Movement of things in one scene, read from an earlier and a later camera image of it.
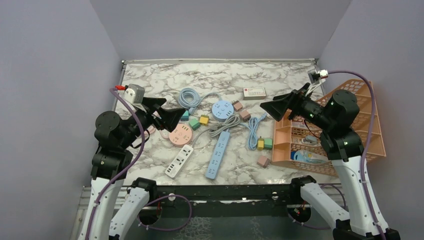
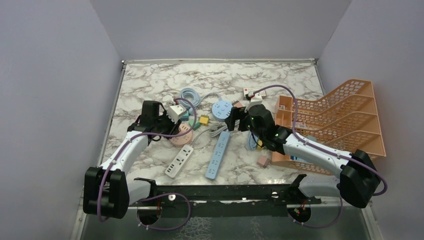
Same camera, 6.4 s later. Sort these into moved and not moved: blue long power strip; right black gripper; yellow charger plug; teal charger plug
Moved: right black gripper
Not moved: teal charger plug; yellow charger plug; blue long power strip
